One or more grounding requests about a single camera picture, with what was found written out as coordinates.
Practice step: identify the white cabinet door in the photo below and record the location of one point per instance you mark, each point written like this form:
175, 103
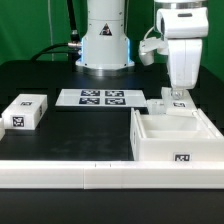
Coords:
155, 107
184, 106

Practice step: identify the white left fence stub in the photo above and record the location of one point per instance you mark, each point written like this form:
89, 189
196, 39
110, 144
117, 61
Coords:
2, 129

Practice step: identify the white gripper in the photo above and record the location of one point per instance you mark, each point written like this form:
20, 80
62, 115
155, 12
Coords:
183, 65

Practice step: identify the white cabinet top block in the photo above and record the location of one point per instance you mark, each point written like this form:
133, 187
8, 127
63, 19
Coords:
25, 112

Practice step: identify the white front fence rail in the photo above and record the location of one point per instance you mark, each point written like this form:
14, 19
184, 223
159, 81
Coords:
111, 175

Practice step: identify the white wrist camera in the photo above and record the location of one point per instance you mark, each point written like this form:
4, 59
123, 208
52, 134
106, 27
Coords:
147, 48

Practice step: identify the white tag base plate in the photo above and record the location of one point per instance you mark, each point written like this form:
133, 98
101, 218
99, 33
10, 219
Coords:
101, 98

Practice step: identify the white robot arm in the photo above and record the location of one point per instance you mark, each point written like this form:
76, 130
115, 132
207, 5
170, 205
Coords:
182, 24

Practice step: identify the white cabinet body box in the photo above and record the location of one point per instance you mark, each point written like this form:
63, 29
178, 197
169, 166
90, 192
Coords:
175, 138

